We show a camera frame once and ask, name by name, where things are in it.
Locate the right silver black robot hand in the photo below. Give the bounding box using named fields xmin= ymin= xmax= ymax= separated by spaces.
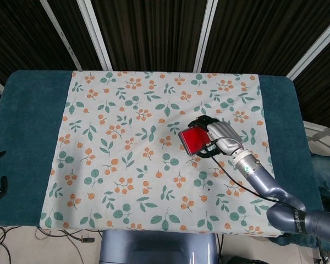
xmin=187 ymin=115 xmax=244 ymax=160

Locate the red rectangular ink pad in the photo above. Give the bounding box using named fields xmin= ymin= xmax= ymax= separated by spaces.
xmin=178 ymin=126 xmax=212 ymax=157

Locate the teal fleece table cover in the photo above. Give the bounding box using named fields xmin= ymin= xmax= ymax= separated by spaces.
xmin=0 ymin=69 xmax=323 ymax=253

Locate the floral print white cloth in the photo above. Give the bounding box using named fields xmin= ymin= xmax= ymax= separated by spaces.
xmin=39 ymin=70 xmax=285 ymax=238

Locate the blue denim cloth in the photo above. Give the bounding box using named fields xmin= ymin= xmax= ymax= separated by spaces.
xmin=309 ymin=150 xmax=330 ymax=218

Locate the grey-blue robot torso base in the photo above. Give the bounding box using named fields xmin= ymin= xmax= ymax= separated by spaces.
xmin=98 ymin=229 xmax=219 ymax=264

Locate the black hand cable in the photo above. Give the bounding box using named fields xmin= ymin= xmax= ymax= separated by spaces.
xmin=206 ymin=139 xmax=298 ymax=210

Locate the floor cables bundle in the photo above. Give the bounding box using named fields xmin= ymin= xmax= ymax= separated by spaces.
xmin=0 ymin=225 xmax=102 ymax=264

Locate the white partition frame post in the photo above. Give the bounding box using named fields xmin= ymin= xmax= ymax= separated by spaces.
xmin=192 ymin=0 xmax=218 ymax=73
xmin=40 ymin=0 xmax=83 ymax=70
xmin=76 ymin=0 xmax=113 ymax=71
xmin=285 ymin=19 xmax=330 ymax=80

